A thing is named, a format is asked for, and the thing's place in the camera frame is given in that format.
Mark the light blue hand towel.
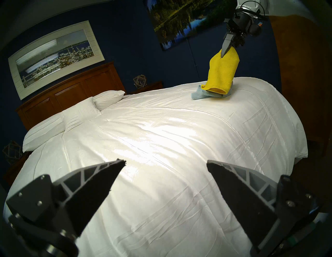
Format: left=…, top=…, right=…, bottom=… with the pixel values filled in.
left=191, top=84, right=233, bottom=100

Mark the brown wooden headboard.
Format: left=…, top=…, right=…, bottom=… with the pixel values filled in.
left=16, top=61, right=127, bottom=131

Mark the small pleated white cushion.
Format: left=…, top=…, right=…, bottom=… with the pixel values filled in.
left=61, top=97, right=102, bottom=131

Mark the white bed pillow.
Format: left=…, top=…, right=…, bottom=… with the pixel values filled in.
left=23, top=113, right=65, bottom=153
left=93, top=90, right=126, bottom=111

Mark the forest lake canvas print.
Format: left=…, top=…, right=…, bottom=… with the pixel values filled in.
left=144, top=0, right=238, bottom=51

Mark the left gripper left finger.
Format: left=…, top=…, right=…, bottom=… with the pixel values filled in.
left=6, top=159, right=127, bottom=257

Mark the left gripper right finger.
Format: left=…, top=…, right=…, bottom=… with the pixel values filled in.
left=207, top=160, right=321, bottom=257

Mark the geometric wire ornament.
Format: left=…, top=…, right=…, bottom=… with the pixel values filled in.
left=3, top=141, right=23, bottom=165
left=133, top=75, right=147, bottom=89

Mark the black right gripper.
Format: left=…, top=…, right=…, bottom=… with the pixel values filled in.
left=221, top=10, right=262, bottom=58

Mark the brown wooden nightstand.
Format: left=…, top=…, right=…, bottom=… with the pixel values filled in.
left=3, top=152, right=33, bottom=185
left=127, top=81, right=164, bottom=95

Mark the white framed flower picture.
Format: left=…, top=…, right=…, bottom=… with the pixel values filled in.
left=8, top=20, right=105, bottom=100

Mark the white bed with duvet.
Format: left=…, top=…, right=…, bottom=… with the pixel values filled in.
left=3, top=77, right=308, bottom=257

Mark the yellow hand towel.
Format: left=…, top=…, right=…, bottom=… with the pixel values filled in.
left=201, top=48, right=240, bottom=95

